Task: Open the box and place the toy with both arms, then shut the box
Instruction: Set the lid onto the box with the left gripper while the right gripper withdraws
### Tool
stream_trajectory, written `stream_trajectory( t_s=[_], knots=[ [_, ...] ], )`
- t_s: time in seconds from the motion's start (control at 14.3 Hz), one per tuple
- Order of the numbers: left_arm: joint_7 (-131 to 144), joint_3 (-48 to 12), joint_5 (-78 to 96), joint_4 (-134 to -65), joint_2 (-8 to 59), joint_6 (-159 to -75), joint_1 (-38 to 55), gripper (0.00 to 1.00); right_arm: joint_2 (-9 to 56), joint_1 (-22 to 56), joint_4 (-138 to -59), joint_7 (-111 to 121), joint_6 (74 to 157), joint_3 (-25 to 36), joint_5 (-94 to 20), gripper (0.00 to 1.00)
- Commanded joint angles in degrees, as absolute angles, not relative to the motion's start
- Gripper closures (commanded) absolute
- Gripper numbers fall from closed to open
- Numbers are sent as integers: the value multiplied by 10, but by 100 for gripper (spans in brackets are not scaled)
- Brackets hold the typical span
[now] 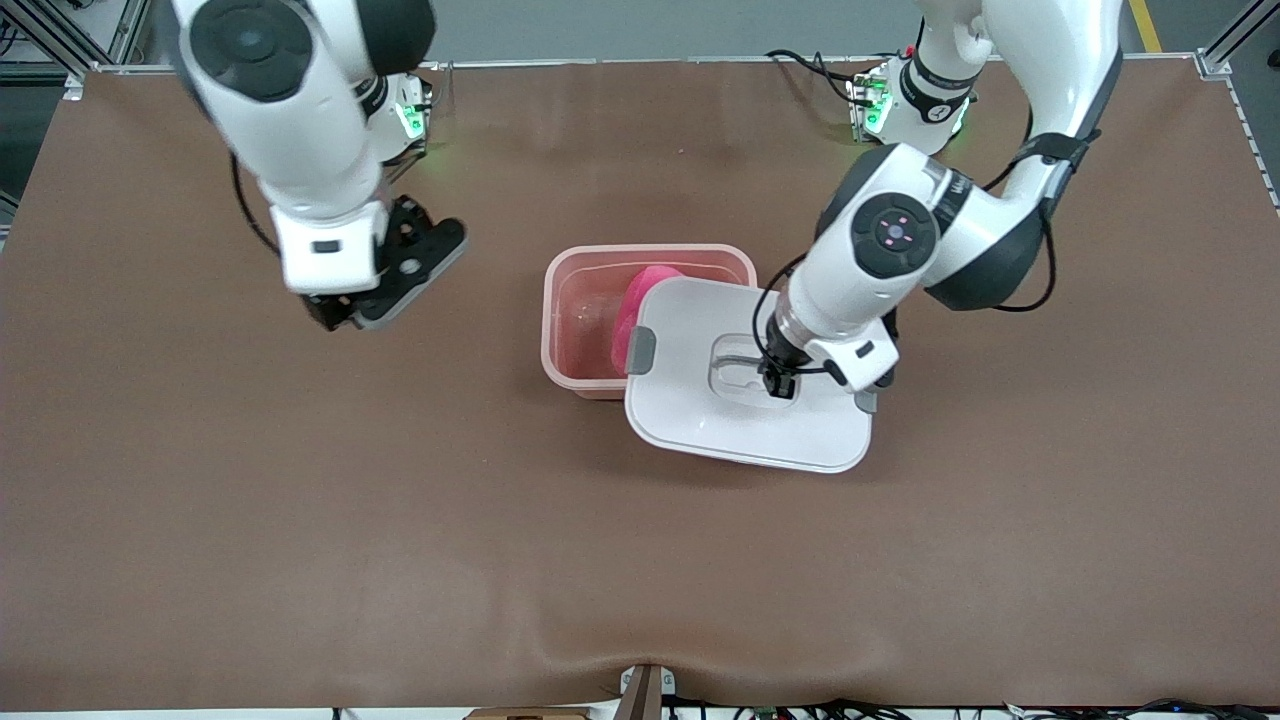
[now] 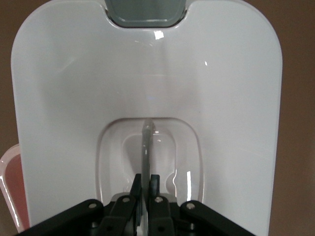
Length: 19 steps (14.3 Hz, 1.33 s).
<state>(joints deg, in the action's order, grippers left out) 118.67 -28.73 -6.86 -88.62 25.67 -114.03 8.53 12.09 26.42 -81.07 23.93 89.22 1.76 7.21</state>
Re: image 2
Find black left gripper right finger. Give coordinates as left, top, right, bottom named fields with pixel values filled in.
left=149, top=174, right=261, bottom=236

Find white box lid grey clips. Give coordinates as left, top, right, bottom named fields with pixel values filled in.
left=10, top=0, right=283, bottom=236

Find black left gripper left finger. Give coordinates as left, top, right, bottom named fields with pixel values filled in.
left=18, top=173, right=142, bottom=236

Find pink translucent plastic box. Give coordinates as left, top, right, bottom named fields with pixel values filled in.
left=0, top=144, right=31, bottom=234

